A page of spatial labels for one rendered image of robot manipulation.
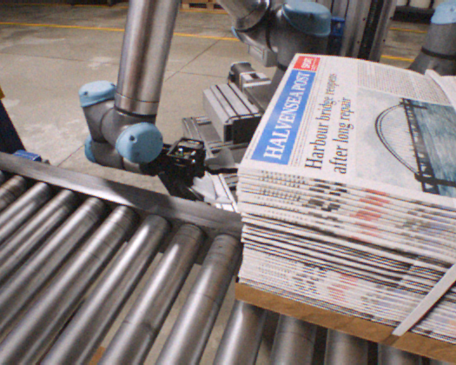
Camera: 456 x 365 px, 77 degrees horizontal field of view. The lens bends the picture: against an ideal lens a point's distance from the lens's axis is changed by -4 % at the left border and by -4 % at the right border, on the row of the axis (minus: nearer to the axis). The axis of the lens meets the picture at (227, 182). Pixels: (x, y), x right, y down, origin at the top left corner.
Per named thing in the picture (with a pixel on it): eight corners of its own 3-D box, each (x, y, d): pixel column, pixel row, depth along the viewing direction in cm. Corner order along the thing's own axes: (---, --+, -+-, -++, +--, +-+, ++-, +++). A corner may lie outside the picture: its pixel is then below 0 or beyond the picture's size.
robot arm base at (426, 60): (395, 73, 97) (406, 43, 90) (428, 69, 100) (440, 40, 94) (430, 91, 86) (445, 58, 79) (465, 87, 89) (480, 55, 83)
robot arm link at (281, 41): (305, 73, 69) (314, 9, 60) (262, 58, 76) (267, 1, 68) (333, 62, 75) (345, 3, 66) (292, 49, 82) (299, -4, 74)
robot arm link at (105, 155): (76, 138, 63) (87, 169, 68) (119, 148, 60) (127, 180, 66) (98, 121, 68) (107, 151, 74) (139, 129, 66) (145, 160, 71)
